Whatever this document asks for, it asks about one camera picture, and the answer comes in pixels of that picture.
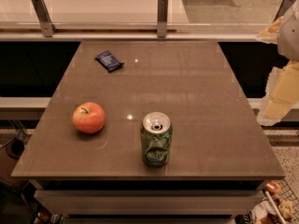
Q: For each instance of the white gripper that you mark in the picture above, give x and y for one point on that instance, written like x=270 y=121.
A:
x=290 y=36

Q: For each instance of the green soda can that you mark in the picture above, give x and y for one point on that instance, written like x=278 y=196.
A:
x=156 y=136

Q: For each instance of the dark blue rxbar wrapper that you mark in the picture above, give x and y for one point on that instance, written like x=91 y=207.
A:
x=108 y=61

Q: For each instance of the red apple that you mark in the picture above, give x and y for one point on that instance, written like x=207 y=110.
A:
x=89 y=118

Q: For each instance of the black round stool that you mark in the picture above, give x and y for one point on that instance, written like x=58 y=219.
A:
x=15 y=148

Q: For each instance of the right metal railing bracket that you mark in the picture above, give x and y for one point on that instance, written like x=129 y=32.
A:
x=284 y=6

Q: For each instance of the metal railing bracket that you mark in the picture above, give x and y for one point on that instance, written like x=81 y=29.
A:
x=162 y=15
x=47 y=28
x=284 y=6

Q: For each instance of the middle metal railing bracket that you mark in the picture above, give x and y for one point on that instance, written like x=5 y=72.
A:
x=162 y=15

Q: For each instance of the wire basket with snacks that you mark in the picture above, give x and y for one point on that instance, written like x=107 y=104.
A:
x=281 y=208

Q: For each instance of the left metal railing bracket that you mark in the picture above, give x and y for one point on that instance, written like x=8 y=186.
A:
x=47 y=28

